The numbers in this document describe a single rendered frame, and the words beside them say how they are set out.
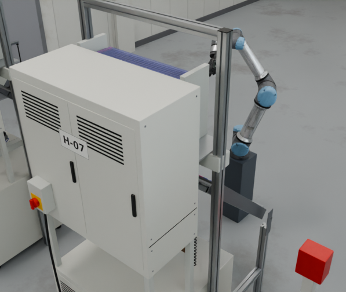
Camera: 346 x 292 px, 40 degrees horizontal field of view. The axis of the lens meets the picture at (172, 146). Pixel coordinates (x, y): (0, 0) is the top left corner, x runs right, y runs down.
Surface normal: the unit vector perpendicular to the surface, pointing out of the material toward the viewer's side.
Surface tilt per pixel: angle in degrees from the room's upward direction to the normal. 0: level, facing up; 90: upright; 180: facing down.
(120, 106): 0
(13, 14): 90
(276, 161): 0
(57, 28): 90
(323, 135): 0
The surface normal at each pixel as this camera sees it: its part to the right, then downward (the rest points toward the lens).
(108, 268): -0.01, -0.84
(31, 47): 0.73, 0.36
